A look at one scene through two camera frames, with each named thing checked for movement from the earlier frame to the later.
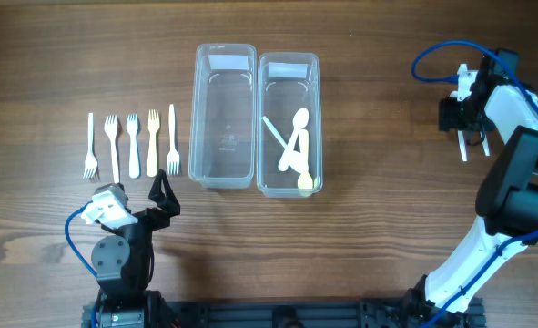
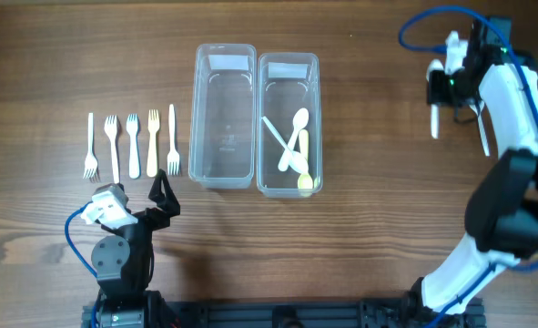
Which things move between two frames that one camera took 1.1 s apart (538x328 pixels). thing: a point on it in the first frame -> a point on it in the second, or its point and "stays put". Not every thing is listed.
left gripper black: x=140 y=219 stays put
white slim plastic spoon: x=299 y=160 stays put
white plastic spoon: x=462 y=146 -> x=435 y=66
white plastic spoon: x=299 y=118 stays put
